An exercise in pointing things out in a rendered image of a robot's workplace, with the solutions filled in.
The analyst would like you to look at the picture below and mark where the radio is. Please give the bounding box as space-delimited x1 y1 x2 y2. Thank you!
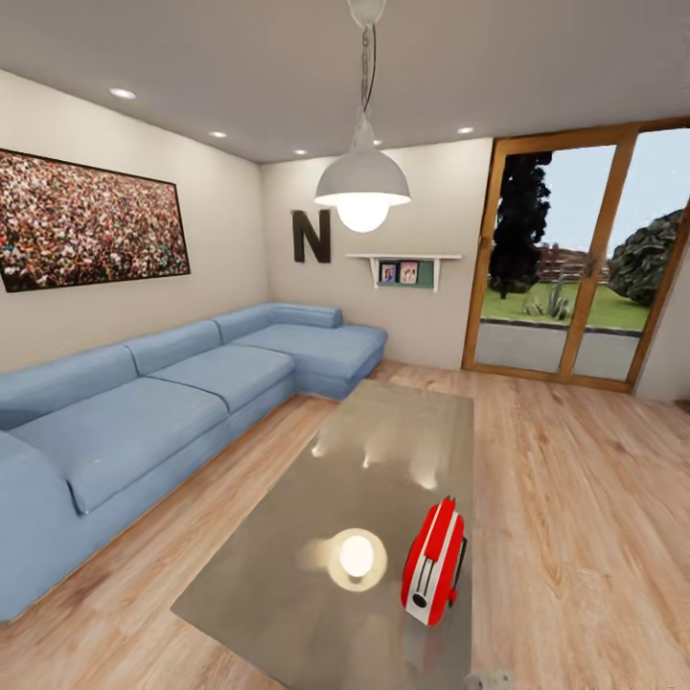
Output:
402 497 468 628

